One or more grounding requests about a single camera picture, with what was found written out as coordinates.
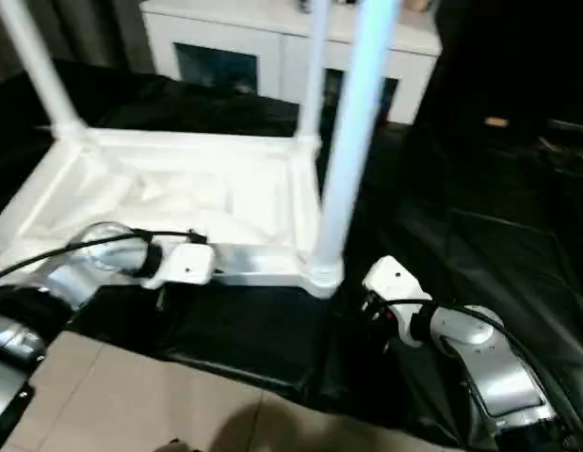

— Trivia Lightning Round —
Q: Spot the grey curtain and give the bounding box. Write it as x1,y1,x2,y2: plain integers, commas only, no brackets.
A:
0,0,151,81

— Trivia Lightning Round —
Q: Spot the white cabinet with glass doors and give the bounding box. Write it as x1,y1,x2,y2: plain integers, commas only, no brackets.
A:
140,0,443,125

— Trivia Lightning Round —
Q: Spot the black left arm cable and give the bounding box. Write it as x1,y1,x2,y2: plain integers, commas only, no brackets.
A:
0,229,207,283

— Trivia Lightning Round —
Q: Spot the white plastic table leg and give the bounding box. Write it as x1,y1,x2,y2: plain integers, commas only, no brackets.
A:
296,0,332,152
305,0,403,298
0,0,85,142

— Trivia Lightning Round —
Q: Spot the black work mat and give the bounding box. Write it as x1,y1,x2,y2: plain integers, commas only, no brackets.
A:
0,58,583,452

